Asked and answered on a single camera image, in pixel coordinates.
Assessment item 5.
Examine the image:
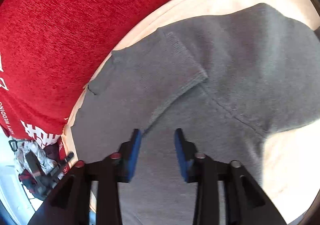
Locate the cream patterned cushion mat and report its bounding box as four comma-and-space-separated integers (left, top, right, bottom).
66, 0, 319, 222

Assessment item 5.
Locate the red blanket with white text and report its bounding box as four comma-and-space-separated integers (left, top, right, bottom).
0, 0, 276, 149

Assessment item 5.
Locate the grey fleece garment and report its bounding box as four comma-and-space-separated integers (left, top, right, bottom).
72, 4, 319, 224

